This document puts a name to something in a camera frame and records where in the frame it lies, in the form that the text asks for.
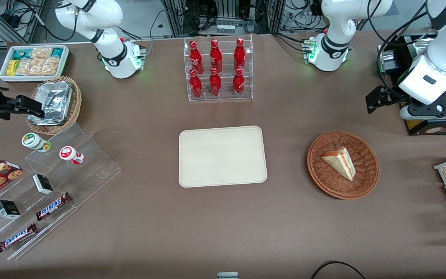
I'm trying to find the clear acrylic stepped stand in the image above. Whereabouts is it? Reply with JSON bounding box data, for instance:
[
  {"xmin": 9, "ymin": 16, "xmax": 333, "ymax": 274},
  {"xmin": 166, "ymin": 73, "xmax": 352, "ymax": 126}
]
[{"xmin": 0, "ymin": 123, "xmax": 122, "ymax": 261}]

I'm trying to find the black floor cable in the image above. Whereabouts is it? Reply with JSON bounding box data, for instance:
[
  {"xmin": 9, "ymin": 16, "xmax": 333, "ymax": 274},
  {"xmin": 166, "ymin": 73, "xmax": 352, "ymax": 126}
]
[{"xmin": 310, "ymin": 261, "xmax": 367, "ymax": 279}]

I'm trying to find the beige plastic tray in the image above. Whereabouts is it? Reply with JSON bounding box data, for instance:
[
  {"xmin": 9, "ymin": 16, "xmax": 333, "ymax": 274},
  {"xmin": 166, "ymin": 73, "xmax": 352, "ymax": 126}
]
[{"xmin": 179, "ymin": 126, "xmax": 268, "ymax": 188}]

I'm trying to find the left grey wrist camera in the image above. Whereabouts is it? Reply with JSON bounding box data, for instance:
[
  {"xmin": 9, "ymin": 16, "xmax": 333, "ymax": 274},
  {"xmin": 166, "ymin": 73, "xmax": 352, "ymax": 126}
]
[{"xmin": 399, "ymin": 104, "xmax": 446, "ymax": 121}]

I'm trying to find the white rectangular snack bin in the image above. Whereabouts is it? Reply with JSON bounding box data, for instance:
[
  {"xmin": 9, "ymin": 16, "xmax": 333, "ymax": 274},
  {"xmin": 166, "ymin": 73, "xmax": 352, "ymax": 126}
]
[{"xmin": 0, "ymin": 45, "xmax": 70, "ymax": 83}]

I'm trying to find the green capped yogurt bottle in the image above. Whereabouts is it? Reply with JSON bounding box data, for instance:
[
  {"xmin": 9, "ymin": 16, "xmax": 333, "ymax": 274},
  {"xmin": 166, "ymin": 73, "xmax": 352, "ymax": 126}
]
[{"xmin": 22, "ymin": 133, "xmax": 51, "ymax": 153}]

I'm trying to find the snickers chocolate bar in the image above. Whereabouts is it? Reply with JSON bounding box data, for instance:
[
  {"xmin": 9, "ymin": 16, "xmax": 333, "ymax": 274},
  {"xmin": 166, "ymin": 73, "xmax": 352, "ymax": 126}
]
[
  {"xmin": 0, "ymin": 223, "xmax": 38, "ymax": 253},
  {"xmin": 35, "ymin": 192, "xmax": 72, "ymax": 221}
]

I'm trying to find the silver foil package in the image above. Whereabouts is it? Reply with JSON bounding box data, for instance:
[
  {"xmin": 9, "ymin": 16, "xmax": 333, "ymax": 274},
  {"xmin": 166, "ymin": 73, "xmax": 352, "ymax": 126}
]
[
  {"xmin": 28, "ymin": 91, "xmax": 70, "ymax": 126},
  {"xmin": 35, "ymin": 81, "xmax": 72, "ymax": 102}
]

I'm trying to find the triangular sandwich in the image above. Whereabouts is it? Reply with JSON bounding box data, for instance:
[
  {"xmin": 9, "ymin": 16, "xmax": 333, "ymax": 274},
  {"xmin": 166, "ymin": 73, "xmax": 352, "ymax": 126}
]
[{"xmin": 321, "ymin": 147, "xmax": 356, "ymax": 181}]

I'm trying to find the black hot food display case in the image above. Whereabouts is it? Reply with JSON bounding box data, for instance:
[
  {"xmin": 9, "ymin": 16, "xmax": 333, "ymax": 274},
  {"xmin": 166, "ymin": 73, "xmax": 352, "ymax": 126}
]
[{"xmin": 377, "ymin": 34, "xmax": 446, "ymax": 136}]

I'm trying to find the clear bag of crackers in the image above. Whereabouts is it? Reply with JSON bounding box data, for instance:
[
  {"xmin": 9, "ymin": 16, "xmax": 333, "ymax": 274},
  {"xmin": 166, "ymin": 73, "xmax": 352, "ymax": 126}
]
[
  {"xmin": 29, "ymin": 47, "xmax": 53, "ymax": 59},
  {"xmin": 16, "ymin": 57, "xmax": 60, "ymax": 76}
]

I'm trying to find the aluminium frame rack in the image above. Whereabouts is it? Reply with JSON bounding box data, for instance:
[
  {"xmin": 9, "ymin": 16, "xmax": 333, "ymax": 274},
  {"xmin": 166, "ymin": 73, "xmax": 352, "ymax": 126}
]
[{"xmin": 163, "ymin": 0, "xmax": 285, "ymax": 38}]

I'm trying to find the clear acrylic bottle rack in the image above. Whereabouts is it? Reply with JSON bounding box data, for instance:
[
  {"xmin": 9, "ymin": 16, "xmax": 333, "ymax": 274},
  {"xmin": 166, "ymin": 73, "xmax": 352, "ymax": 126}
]
[{"xmin": 184, "ymin": 35, "xmax": 254, "ymax": 102}]

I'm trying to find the brown wicker basket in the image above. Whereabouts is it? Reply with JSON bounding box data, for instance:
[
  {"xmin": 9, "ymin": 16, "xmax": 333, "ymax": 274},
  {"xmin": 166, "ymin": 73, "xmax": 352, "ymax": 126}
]
[{"xmin": 307, "ymin": 131, "xmax": 380, "ymax": 200}]

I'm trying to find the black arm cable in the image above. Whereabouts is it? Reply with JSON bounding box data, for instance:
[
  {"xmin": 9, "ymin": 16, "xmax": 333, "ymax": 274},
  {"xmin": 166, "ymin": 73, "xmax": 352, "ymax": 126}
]
[{"xmin": 367, "ymin": 0, "xmax": 438, "ymax": 102}]

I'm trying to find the light wicker basket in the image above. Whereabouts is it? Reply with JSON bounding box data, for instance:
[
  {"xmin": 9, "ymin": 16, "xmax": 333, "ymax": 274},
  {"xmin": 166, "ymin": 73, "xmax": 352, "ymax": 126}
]
[{"xmin": 26, "ymin": 76, "xmax": 82, "ymax": 135}]

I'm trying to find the small black box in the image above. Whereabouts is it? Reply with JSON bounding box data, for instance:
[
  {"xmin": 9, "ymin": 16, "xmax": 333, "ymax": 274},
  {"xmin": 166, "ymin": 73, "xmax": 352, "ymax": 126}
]
[
  {"xmin": 33, "ymin": 174, "xmax": 54, "ymax": 195},
  {"xmin": 0, "ymin": 200, "xmax": 21, "ymax": 219}
]

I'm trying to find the red cola bottle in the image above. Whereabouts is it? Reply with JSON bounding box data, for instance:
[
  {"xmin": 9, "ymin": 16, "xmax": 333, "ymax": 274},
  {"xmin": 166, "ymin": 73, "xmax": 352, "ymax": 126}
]
[
  {"xmin": 189, "ymin": 41, "xmax": 204, "ymax": 74},
  {"xmin": 209, "ymin": 67, "xmax": 222, "ymax": 96},
  {"xmin": 233, "ymin": 68, "xmax": 245, "ymax": 97},
  {"xmin": 189, "ymin": 69, "xmax": 203, "ymax": 98},
  {"xmin": 209, "ymin": 39, "xmax": 223, "ymax": 73},
  {"xmin": 233, "ymin": 38, "xmax": 246, "ymax": 71}
]

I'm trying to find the red capped yogurt bottle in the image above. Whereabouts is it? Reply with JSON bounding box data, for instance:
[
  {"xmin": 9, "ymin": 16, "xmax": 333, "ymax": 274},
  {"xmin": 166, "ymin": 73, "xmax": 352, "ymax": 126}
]
[{"xmin": 59, "ymin": 146, "xmax": 85, "ymax": 165}]

